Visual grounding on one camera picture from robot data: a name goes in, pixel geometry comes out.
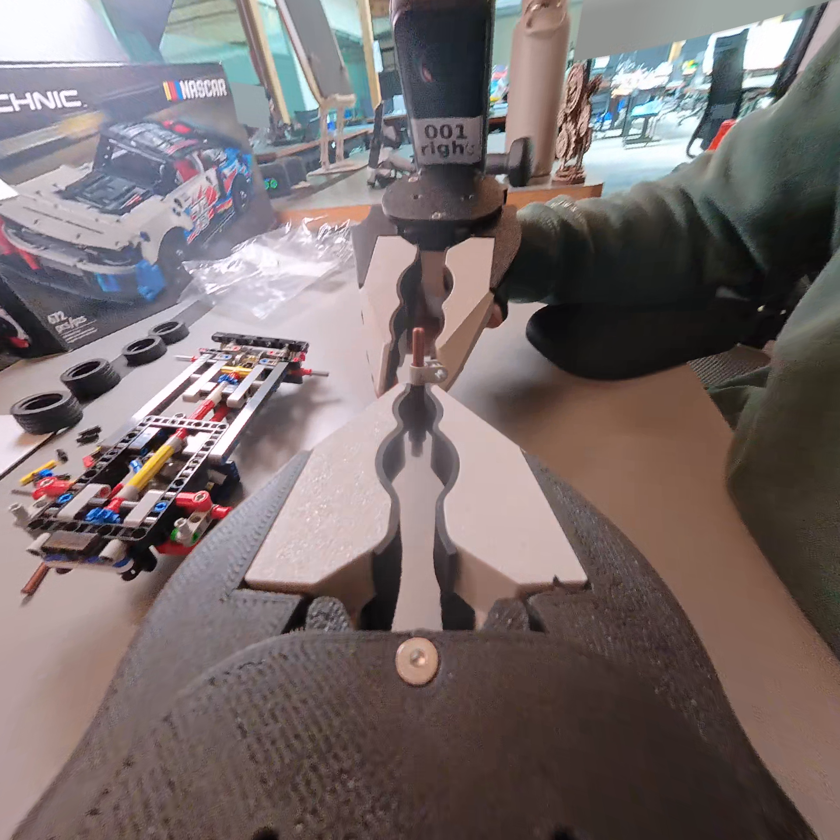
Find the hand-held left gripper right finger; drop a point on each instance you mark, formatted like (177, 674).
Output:
(505, 518)

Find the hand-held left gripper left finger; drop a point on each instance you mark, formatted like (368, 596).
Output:
(315, 518)

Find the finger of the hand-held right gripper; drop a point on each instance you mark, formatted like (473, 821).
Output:
(382, 295)
(474, 289)

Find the brown lego axle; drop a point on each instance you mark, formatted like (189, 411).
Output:
(33, 579)
(420, 344)

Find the person's right forearm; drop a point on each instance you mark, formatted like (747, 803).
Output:
(656, 229)

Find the lego car chassis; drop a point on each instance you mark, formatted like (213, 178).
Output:
(184, 420)

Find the black lego tire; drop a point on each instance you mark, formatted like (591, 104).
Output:
(169, 332)
(47, 412)
(145, 351)
(90, 379)

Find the yellow lego axle piece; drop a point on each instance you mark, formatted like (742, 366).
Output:
(39, 472)

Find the loose brown lego axle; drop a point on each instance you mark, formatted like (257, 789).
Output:
(33, 579)

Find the lego set box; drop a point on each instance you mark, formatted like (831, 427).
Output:
(111, 184)

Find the person's right hand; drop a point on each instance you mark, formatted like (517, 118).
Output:
(496, 317)

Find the beige water bottle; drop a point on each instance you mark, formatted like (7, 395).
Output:
(538, 79)

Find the black stand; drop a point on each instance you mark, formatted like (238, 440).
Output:
(388, 151)

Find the wooden shelf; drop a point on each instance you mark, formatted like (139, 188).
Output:
(328, 213)

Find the clear plastic bag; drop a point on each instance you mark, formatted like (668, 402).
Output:
(282, 262)

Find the wooden gear sculpture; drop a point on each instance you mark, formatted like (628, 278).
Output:
(577, 118)

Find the black device with green light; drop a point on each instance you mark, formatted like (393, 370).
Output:
(283, 177)

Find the person's green sweatshirt torso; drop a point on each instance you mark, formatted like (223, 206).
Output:
(787, 426)

